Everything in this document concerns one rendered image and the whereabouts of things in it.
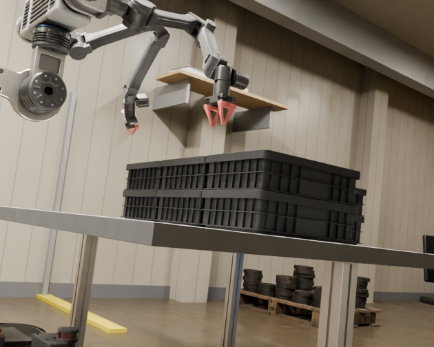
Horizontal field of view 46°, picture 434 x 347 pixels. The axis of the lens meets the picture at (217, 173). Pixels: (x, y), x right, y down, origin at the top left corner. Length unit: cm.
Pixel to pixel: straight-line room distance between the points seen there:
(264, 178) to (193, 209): 34
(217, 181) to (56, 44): 82
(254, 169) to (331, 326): 46
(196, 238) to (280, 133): 526
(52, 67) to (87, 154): 270
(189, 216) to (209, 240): 75
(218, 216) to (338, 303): 45
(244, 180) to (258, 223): 14
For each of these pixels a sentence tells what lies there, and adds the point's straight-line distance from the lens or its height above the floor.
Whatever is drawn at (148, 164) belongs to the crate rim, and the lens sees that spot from 195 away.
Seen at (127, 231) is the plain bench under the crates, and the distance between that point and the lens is 92.
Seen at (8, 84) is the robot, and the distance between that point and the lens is 205.
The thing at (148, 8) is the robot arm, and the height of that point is 145.
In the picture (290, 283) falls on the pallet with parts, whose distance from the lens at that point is 486.
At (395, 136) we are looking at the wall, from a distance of 801.
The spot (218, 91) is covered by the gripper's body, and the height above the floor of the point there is 117.
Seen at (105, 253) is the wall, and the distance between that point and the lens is 479.
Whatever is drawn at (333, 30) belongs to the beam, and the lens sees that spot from 593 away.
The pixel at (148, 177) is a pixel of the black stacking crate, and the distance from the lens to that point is 195.
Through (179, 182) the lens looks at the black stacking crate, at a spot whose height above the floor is 85.
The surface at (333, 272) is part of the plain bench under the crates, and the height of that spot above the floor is 63.
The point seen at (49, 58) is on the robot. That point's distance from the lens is 204.
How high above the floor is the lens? 69
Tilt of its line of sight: 7 degrees up
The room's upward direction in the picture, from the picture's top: 6 degrees clockwise
